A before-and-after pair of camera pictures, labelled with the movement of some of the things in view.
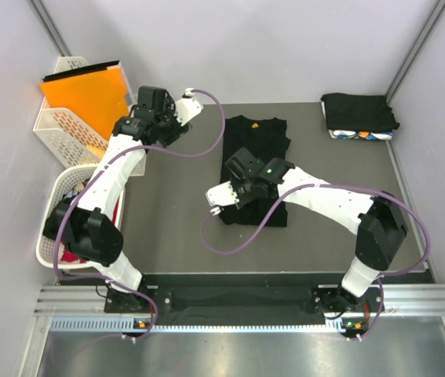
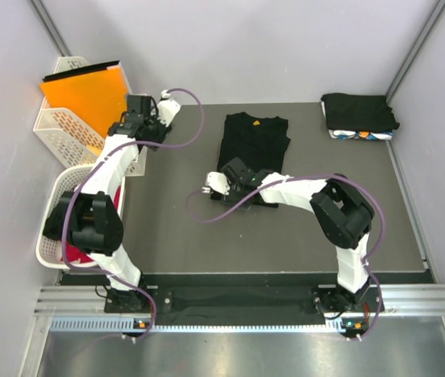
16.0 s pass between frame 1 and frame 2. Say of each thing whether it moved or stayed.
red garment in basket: stayed
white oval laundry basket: stayed
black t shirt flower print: moved
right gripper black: stayed
